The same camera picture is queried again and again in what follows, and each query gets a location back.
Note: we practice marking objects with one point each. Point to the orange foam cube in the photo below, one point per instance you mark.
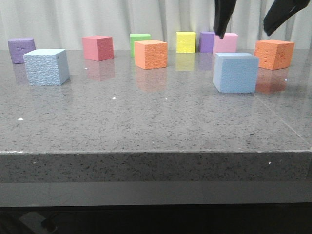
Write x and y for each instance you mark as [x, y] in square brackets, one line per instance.
[274, 54]
[151, 54]

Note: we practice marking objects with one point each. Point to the green foam cube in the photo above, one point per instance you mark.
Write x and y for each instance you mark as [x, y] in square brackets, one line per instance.
[137, 37]

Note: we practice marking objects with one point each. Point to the purple foam cube left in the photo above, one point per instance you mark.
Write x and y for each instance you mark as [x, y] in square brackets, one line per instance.
[20, 46]

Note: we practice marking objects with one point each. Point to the orange foam cube right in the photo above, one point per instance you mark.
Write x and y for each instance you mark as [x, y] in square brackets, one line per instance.
[274, 54]

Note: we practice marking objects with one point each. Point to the purple foam cube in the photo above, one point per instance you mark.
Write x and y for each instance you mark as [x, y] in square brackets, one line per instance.
[206, 42]
[20, 46]

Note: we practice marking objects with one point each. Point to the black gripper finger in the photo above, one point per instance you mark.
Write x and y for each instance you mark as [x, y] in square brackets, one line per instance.
[280, 11]
[223, 10]

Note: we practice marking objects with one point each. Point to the orange foam cube centre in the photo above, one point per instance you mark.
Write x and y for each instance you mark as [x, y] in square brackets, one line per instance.
[151, 54]

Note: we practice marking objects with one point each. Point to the white pleated curtain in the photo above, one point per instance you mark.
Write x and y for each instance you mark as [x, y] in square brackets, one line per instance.
[62, 23]

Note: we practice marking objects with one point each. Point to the pink foam cube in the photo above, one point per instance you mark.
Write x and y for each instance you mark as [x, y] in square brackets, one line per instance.
[226, 45]

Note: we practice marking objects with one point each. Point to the yellow foam cube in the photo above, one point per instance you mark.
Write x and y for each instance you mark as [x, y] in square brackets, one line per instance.
[185, 42]

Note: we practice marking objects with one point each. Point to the purple foam cube rear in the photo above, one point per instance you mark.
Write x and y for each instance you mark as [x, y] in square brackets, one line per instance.
[206, 42]

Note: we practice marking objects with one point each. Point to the light blue foam cube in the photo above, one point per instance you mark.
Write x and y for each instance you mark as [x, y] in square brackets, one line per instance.
[46, 67]

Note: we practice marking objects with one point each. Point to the red foam cube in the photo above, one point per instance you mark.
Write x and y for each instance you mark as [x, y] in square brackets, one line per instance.
[98, 48]

